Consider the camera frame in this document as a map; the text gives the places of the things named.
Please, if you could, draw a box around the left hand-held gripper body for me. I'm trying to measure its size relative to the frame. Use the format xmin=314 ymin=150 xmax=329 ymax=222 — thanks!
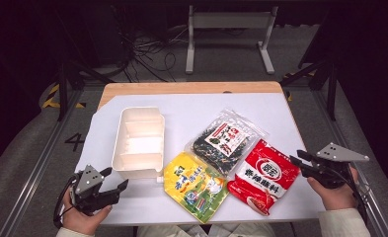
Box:
xmin=69 ymin=164 xmax=120 ymax=215

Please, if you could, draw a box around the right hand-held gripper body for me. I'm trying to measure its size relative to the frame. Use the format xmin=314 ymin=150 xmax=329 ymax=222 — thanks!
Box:
xmin=301 ymin=141 xmax=370 ymax=191

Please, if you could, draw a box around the red seasoning packet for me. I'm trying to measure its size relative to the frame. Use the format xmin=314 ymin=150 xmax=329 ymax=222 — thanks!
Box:
xmin=226 ymin=138 xmax=301 ymax=217

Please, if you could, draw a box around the white divided storage box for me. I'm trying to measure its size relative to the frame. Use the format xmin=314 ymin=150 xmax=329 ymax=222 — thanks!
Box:
xmin=111 ymin=106 xmax=167 ymax=181

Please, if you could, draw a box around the clear dried seaweed packet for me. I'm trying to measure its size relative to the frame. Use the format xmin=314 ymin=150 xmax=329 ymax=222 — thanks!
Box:
xmin=184 ymin=109 xmax=270 ymax=178

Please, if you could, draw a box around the person's right hand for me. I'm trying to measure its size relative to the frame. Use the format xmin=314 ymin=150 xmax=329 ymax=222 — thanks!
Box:
xmin=306 ymin=167 xmax=361 ymax=212

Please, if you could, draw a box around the person's left hand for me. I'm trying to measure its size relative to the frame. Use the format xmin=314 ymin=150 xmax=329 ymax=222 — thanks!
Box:
xmin=61 ymin=194 xmax=114 ymax=236

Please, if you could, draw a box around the yellow black hazard tape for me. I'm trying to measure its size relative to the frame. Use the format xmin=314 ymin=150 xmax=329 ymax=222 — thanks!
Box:
xmin=281 ymin=70 xmax=318 ymax=103
xmin=40 ymin=83 xmax=87 ymax=110

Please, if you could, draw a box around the black metal stand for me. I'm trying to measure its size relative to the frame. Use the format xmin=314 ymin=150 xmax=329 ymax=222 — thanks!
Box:
xmin=54 ymin=60 xmax=114 ymax=122
xmin=279 ymin=58 xmax=340 ymax=121

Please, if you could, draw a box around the yellow green spout pouch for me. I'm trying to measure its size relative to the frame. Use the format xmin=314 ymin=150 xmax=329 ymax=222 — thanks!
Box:
xmin=156 ymin=150 xmax=231 ymax=225

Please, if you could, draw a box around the person's lap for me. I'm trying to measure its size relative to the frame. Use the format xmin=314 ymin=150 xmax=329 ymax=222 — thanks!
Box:
xmin=136 ymin=222 xmax=276 ymax=237

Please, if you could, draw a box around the white paper sheet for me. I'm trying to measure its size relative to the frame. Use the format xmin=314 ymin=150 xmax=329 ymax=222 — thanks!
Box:
xmin=75 ymin=92 xmax=326 ymax=226

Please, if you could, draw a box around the left hand-held gripper cable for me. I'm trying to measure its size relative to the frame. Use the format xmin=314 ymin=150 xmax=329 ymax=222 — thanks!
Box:
xmin=51 ymin=174 xmax=81 ymax=230

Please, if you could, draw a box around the hand-held gripper cable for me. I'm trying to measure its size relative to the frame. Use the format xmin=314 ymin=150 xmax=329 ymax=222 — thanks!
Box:
xmin=326 ymin=163 xmax=371 ymax=225
xmin=51 ymin=174 xmax=81 ymax=230

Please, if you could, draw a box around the right hand-held gripper cable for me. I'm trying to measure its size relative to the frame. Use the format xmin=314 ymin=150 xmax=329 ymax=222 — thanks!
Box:
xmin=326 ymin=163 xmax=371 ymax=225

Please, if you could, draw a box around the aluminium floor rail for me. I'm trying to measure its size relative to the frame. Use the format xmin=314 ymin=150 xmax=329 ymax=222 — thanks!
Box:
xmin=312 ymin=88 xmax=388 ymax=237
xmin=0 ymin=88 xmax=84 ymax=237

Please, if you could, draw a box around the bundle of black floor cables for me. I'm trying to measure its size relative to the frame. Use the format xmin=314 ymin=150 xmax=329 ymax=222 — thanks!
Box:
xmin=115 ymin=5 xmax=190 ymax=84

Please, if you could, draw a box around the grey metal stand frame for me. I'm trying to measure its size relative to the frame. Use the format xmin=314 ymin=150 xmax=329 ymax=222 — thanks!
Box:
xmin=185 ymin=4 xmax=279 ymax=75

